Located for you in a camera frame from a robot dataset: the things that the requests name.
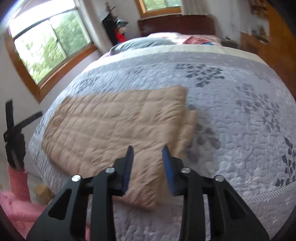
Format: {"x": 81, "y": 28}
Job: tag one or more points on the grey blue pillow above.
{"x": 143, "y": 44}

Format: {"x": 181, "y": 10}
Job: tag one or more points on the beige quilted coat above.
{"x": 104, "y": 129}

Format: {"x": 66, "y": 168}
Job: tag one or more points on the dark wooden headboard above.
{"x": 175, "y": 25}

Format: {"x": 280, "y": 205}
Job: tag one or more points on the wooden desk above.
{"x": 252, "y": 47}

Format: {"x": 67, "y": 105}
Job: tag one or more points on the colourful desk clutter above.
{"x": 261, "y": 34}

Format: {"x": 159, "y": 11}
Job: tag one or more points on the red hanging bag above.
{"x": 120, "y": 37}

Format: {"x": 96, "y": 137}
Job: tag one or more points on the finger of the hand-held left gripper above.
{"x": 30, "y": 119}
{"x": 9, "y": 115}

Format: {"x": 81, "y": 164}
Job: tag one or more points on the dark nightstand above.
{"x": 229, "y": 43}

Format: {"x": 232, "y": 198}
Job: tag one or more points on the black and white striped garment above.
{"x": 122, "y": 22}

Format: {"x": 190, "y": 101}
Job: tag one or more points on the cardboard box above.
{"x": 44, "y": 194}

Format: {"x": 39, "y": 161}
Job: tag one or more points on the pink fluffy garment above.
{"x": 18, "y": 213}

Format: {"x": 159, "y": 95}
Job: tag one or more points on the bed with grey quilt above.
{"x": 231, "y": 139}

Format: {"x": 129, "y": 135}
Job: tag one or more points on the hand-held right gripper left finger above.
{"x": 128, "y": 166}

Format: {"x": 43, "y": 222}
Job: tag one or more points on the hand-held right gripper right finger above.
{"x": 168, "y": 171}

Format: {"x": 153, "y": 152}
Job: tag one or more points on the red patterned cloth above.
{"x": 196, "y": 40}

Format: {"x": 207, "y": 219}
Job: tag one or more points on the short patterned curtain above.
{"x": 192, "y": 7}

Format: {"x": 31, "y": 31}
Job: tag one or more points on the small wooden frame window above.
{"x": 161, "y": 5}

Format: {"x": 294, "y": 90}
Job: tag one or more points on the wooden wardrobe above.
{"x": 282, "y": 46}

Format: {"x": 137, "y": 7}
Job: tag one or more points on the wooden wall shelf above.
{"x": 259, "y": 8}

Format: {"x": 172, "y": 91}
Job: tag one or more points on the large wooden frame window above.
{"x": 46, "y": 46}

